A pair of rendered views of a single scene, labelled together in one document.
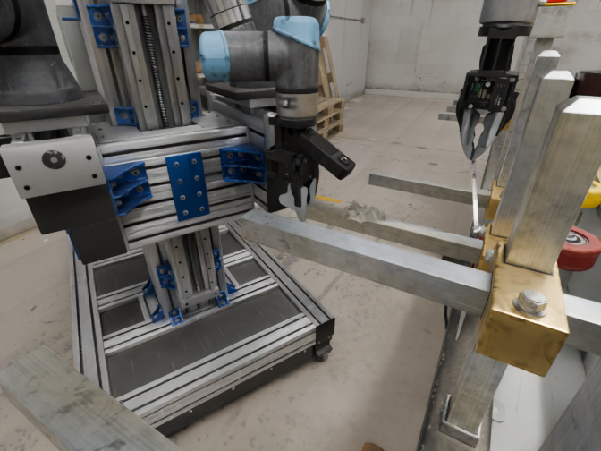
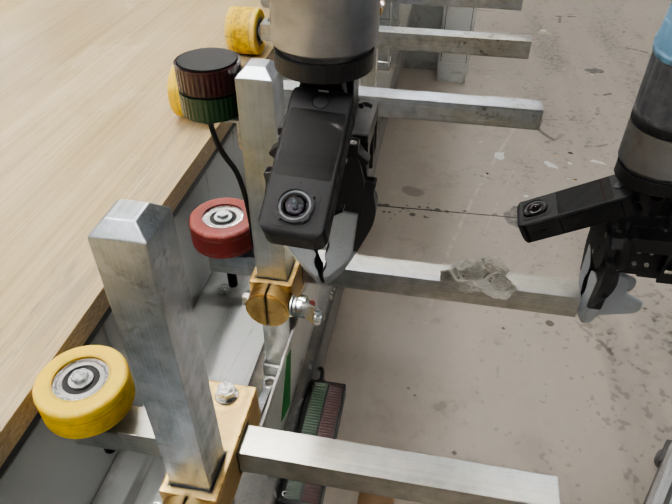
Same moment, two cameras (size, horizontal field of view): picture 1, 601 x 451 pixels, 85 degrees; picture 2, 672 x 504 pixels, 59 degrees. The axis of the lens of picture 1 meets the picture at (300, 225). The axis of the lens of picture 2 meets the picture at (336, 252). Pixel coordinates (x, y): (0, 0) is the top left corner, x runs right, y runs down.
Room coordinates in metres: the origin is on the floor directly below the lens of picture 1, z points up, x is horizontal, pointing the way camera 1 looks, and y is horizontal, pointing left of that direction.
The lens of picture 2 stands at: (0.98, -0.44, 1.33)
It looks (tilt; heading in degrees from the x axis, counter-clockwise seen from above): 40 degrees down; 161
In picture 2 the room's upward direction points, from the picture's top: straight up
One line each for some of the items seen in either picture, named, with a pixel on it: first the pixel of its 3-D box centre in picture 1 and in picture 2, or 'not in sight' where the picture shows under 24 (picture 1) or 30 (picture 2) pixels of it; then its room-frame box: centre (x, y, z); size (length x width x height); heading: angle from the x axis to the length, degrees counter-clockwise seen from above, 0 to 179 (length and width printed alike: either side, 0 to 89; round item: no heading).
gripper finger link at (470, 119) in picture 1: (467, 136); (344, 232); (0.59, -0.30, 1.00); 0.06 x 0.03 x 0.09; 150
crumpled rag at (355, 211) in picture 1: (363, 209); (479, 269); (0.55, -0.12, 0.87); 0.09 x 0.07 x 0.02; 60
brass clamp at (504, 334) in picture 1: (518, 293); not in sight; (0.23, -0.20, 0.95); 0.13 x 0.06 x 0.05; 150
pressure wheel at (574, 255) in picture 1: (554, 266); (228, 250); (0.40, -0.38, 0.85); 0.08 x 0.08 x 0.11
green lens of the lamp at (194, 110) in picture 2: not in sight; (212, 97); (0.45, -0.38, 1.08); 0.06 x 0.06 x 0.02
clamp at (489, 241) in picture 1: (500, 251); (279, 271); (0.45, -0.33, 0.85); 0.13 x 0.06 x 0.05; 150
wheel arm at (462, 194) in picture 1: (461, 195); (304, 459); (0.69, -0.37, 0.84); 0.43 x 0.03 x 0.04; 60
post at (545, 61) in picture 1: (509, 174); (193, 450); (0.69, -0.46, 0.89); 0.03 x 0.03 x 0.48; 60
